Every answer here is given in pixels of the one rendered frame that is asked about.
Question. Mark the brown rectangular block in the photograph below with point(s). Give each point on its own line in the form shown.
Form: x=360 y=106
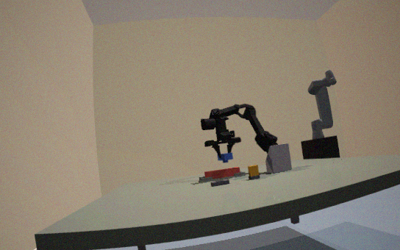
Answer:
x=253 y=170

